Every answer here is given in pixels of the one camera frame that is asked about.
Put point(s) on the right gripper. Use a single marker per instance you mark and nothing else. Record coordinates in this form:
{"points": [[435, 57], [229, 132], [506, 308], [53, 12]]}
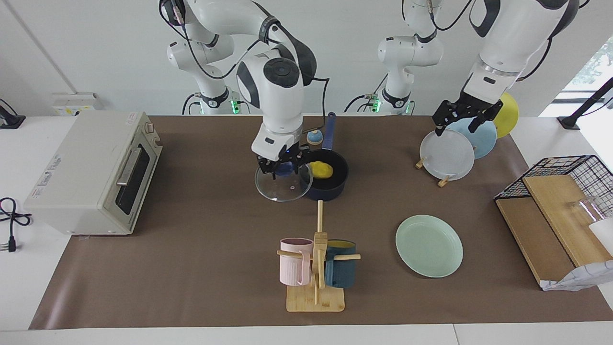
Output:
{"points": [[275, 141]]}

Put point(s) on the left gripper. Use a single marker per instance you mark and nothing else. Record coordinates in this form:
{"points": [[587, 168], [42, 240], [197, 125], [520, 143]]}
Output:
{"points": [[483, 91]]}

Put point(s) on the glass lid with purple knob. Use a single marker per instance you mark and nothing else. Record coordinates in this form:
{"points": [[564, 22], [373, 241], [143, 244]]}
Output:
{"points": [[286, 169]]}

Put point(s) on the yellow potato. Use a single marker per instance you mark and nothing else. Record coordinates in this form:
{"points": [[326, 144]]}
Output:
{"points": [[322, 170]]}

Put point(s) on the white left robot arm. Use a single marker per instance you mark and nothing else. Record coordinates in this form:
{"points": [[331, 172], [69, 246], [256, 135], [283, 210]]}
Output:
{"points": [[507, 33]]}

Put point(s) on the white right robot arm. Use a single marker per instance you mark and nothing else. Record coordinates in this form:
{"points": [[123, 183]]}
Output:
{"points": [[278, 96]]}

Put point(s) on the light blue plate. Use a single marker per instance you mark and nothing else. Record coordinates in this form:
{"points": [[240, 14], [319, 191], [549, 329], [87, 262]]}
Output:
{"points": [[483, 139]]}

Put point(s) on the grey plate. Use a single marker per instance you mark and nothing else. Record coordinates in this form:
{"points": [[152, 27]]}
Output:
{"points": [[448, 155]]}

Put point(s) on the yellow plate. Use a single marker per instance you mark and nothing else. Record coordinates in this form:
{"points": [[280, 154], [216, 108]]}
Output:
{"points": [[508, 115]]}

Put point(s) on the wooden plate rack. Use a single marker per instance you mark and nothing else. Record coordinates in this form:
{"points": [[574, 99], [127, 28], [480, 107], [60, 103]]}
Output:
{"points": [[444, 182]]}

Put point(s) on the green plate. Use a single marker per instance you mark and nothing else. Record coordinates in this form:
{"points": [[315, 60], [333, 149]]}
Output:
{"points": [[428, 247]]}

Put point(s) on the pink mug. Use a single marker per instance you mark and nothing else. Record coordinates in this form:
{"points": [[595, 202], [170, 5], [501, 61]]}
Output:
{"points": [[294, 268]]}

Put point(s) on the dark blue mug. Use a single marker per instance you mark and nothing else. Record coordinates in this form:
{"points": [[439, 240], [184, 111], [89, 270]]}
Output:
{"points": [[341, 273]]}

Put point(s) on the brown table mat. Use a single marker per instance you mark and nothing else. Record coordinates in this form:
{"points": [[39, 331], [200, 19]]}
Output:
{"points": [[215, 268]]}

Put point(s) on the wooden shelf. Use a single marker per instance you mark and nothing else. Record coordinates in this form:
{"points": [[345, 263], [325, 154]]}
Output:
{"points": [[527, 239]]}

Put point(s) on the wooden mug tree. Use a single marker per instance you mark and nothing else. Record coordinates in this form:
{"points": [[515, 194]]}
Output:
{"points": [[316, 302]]}

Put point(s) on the clear glass cup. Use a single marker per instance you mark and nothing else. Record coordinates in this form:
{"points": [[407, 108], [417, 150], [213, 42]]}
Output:
{"points": [[586, 208]]}

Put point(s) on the white cup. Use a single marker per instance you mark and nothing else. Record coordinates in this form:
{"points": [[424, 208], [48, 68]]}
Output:
{"points": [[603, 230]]}

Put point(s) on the white checked paper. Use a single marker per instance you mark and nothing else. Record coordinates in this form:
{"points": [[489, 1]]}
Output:
{"points": [[584, 278]]}

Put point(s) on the beige toaster oven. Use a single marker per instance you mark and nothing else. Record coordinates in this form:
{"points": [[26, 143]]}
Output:
{"points": [[81, 167]]}

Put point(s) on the black camera stand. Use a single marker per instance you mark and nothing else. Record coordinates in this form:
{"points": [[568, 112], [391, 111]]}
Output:
{"points": [[570, 122]]}

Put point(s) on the white wall socket box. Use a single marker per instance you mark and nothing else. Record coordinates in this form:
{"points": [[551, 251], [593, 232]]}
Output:
{"points": [[72, 103]]}

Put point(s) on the black clamp mount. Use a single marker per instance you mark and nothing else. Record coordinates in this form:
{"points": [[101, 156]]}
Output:
{"points": [[9, 122]]}

